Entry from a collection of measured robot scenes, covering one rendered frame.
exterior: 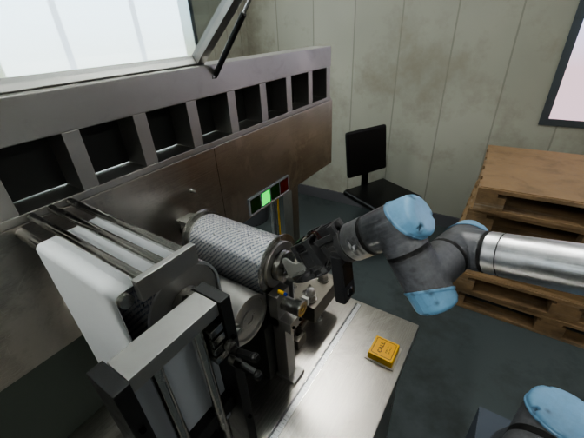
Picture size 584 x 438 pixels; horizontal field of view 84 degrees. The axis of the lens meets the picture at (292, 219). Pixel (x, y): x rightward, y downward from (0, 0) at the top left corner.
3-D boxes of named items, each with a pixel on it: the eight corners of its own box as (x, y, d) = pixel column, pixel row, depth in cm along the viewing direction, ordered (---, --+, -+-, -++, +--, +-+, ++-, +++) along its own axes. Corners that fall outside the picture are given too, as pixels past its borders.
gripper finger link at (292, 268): (275, 260, 76) (301, 248, 70) (289, 281, 76) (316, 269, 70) (267, 268, 74) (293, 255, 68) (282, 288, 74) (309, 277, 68)
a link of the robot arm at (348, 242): (387, 242, 62) (371, 265, 56) (368, 248, 65) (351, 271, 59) (365, 209, 61) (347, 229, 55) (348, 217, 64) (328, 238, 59)
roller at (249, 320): (235, 356, 71) (228, 318, 65) (162, 311, 84) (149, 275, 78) (268, 320, 79) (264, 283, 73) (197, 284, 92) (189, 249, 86)
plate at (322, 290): (315, 323, 96) (314, 308, 93) (217, 277, 116) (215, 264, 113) (338, 290, 108) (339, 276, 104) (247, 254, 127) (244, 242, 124)
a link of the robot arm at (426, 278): (480, 284, 55) (448, 226, 55) (447, 319, 49) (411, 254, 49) (441, 288, 61) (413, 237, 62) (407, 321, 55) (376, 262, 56)
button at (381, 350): (390, 368, 90) (392, 363, 89) (367, 357, 94) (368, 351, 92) (399, 350, 95) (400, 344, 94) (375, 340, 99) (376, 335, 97)
